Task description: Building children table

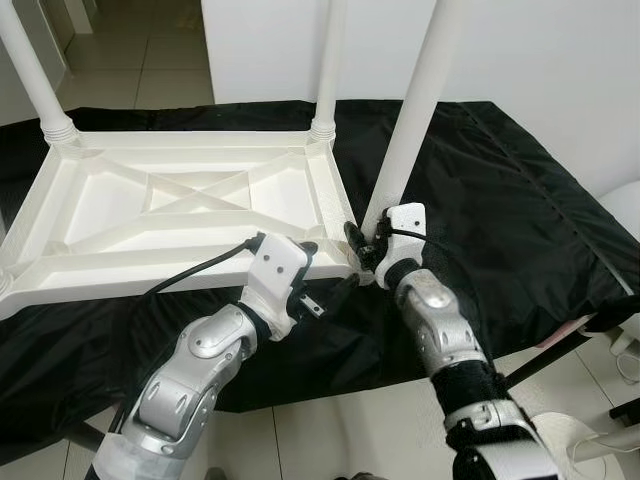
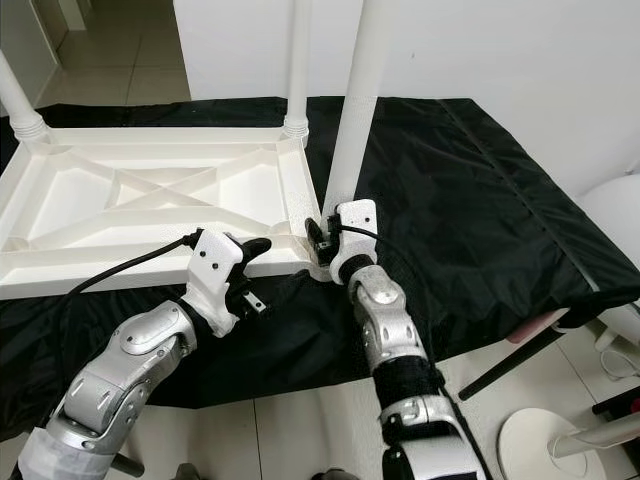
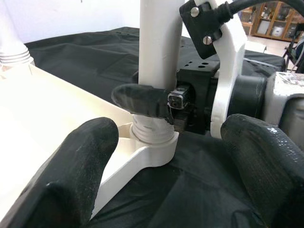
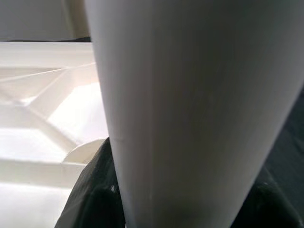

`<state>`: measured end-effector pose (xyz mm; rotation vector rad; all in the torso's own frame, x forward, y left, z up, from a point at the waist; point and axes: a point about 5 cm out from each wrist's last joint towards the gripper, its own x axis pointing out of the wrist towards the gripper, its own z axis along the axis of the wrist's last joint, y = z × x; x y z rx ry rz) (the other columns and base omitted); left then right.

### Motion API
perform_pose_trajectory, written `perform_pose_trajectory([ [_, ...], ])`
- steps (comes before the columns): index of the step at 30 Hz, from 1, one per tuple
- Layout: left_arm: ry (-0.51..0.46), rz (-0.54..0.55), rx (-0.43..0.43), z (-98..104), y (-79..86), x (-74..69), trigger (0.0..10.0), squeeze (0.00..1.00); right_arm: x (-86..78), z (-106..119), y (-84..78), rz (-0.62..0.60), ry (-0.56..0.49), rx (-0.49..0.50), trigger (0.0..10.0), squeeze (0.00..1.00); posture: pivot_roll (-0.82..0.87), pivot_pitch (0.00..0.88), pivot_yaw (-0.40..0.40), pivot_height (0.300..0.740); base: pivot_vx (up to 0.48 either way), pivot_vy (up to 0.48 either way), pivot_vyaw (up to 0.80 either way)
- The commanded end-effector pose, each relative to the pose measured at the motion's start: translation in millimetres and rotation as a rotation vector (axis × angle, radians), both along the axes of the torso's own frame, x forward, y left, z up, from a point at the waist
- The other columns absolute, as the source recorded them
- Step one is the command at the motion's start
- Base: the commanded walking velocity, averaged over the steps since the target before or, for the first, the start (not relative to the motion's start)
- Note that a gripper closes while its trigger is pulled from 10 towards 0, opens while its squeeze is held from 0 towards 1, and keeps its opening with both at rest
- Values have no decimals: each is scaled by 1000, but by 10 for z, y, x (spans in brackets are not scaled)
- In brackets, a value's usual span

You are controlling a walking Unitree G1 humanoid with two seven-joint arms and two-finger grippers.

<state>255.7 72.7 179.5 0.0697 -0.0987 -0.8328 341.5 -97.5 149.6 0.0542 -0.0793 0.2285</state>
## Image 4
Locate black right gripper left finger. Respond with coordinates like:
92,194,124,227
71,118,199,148
54,139,126,228

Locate white plastic table leg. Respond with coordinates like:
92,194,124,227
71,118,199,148
84,0,304,228

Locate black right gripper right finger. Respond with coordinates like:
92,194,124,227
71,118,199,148
234,181,300,228

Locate black cloth table cover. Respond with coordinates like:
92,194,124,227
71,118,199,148
72,35,304,228

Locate white plastic table top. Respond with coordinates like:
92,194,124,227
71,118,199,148
0,41,114,228

